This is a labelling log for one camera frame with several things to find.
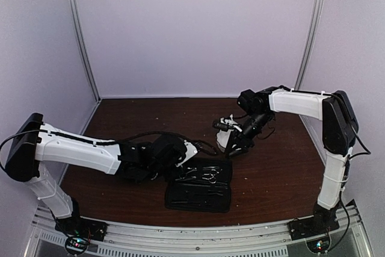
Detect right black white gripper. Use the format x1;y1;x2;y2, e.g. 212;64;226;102
225;111;272;159

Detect silver straight scissors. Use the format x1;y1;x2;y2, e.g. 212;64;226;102
178;167;198;181

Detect silver thinning scissors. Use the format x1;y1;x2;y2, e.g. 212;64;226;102
202;166;222;184

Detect black zip tool case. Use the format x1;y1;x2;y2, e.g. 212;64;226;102
164;158;233;213

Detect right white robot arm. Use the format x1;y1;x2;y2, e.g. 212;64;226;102
213;85;359;234

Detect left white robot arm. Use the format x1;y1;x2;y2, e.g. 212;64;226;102
1;113;199;235

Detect white scalloped bowl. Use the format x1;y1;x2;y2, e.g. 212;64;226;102
216;130;232;153

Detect left round controller board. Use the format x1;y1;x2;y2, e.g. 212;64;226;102
64;236;90;255

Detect round controller board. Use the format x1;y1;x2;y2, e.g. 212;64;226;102
64;236;90;255
306;236;331;255

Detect right round controller board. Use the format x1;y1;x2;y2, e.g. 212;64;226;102
306;236;331;255

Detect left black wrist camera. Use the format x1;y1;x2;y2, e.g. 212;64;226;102
151;135;186;166

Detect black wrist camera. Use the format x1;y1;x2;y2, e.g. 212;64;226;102
237;89;266;115
151;135;186;166

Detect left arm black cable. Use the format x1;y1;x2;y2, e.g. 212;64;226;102
0;130;217;173

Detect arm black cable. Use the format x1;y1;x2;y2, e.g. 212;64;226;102
278;85;371;158
0;130;217;173

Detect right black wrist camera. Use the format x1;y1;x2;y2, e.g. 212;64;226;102
237;89;266;115

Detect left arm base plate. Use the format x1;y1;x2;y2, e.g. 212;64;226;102
55;217;108;241

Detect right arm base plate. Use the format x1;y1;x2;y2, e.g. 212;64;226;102
288;217;340;241

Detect aluminium front rail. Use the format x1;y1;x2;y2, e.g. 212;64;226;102
22;205;374;256

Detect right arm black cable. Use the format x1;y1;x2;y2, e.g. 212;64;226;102
278;85;371;158

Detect right aluminium frame post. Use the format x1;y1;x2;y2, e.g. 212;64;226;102
290;0;328;103

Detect aluminium frame post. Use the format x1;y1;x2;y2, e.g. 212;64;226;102
290;0;328;103
68;0;101;102

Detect left aluminium frame post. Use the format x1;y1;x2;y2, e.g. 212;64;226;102
68;0;101;102

